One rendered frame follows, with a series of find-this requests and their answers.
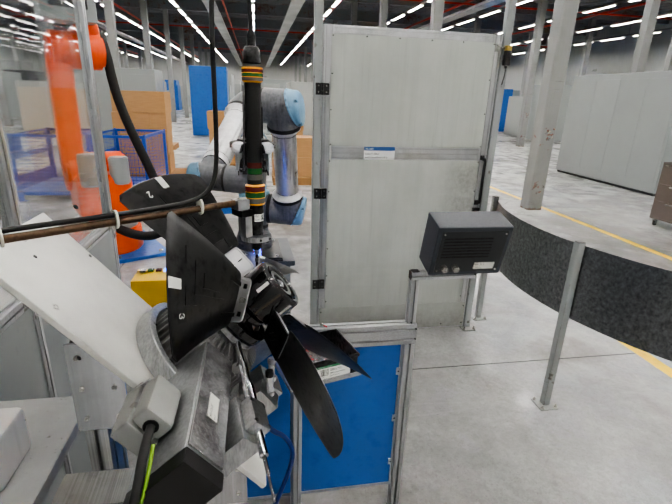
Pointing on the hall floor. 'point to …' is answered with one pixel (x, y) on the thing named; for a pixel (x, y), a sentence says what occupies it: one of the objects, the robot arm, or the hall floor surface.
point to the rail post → (401, 423)
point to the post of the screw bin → (296, 449)
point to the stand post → (105, 451)
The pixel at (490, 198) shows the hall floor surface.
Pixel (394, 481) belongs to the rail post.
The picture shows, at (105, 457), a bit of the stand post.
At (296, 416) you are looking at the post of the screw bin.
